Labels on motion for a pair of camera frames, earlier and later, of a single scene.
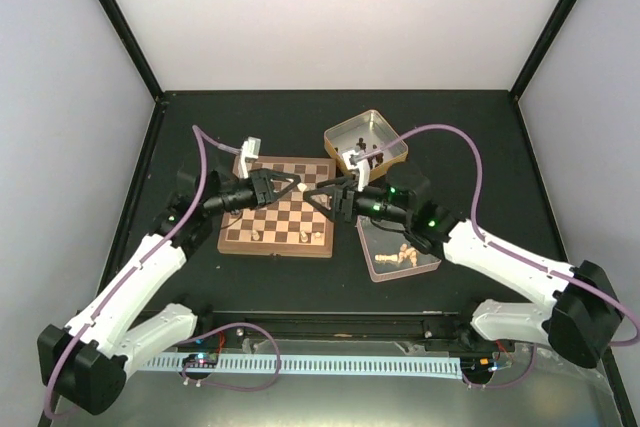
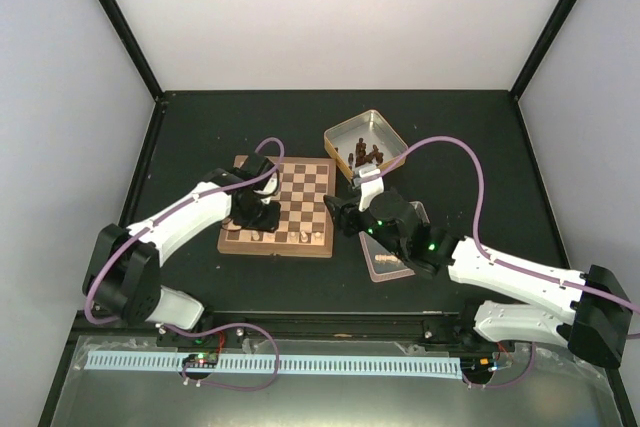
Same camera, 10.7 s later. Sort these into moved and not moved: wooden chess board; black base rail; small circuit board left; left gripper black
Moved: left gripper black
Not moved: small circuit board left; black base rail; wooden chess board
